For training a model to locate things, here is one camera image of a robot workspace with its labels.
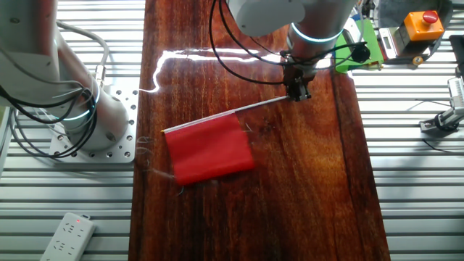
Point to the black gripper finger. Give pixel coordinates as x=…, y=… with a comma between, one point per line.
x=293, y=96
x=305, y=94

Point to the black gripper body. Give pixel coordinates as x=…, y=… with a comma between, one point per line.
x=295, y=78

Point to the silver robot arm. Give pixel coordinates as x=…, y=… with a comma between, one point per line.
x=311, y=21

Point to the orange emergency stop box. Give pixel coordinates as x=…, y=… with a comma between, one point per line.
x=424, y=25

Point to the white power strip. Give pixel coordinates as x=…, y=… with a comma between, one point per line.
x=69, y=237

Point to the small silver camera on stand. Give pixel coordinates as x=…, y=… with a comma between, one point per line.
x=447, y=112

